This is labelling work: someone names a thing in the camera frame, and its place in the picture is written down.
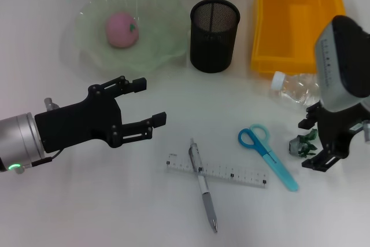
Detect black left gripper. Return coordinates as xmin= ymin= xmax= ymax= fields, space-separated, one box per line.
xmin=34 ymin=75 xmax=168 ymax=154

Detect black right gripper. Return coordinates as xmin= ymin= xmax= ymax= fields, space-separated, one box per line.
xmin=298 ymin=102 xmax=364 ymax=174

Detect green plastic wrapper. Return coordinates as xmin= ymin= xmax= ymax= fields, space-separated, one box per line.
xmin=288 ymin=129 xmax=319 ymax=158

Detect blue scissors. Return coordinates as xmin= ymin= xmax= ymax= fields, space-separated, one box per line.
xmin=238 ymin=124 xmax=299 ymax=192

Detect clear green-label water bottle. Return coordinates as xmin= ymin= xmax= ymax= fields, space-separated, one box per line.
xmin=270 ymin=71 xmax=327 ymax=106

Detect transparent plastic ruler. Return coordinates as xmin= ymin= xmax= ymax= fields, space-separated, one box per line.
xmin=165 ymin=152 xmax=269 ymax=189

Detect green glass fruit plate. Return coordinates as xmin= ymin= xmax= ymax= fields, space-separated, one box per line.
xmin=60 ymin=0 xmax=188 ymax=79

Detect pink peach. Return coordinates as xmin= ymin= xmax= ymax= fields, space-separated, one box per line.
xmin=105 ymin=12 xmax=140 ymax=49

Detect black mesh pen holder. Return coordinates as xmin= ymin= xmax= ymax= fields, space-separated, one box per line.
xmin=190 ymin=0 xmax=241 ymax=73

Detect grey white ballpoint pen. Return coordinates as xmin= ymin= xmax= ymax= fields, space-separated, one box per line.
xmin=188 ymin=138 xmax=219 ymax=234

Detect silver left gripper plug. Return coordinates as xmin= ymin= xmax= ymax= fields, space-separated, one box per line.
xmin=43 ymin=98 xmax=59 ymax=112

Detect yellow plastic bin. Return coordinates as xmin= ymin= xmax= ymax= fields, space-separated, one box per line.
xmin=250 ymin=0 xmax=346 ymax=75

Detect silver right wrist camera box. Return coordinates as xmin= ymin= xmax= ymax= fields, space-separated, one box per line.
xmin=314 ymin=14 xmax=370 ymax=112

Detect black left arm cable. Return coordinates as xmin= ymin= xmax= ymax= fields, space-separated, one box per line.
xmin=17 ymin=148 xmax=63 ymax=172

